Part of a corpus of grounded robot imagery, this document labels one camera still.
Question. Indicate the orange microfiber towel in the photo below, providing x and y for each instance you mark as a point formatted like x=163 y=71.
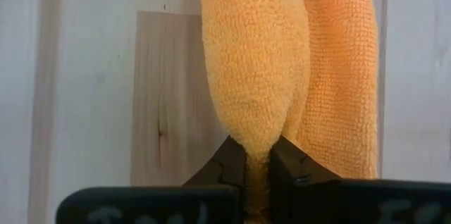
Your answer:
x=253 y=58

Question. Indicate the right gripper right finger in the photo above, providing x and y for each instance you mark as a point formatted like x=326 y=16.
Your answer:
x=334 y=203

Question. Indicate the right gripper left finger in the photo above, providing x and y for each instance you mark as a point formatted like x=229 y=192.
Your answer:
x=158 y=204

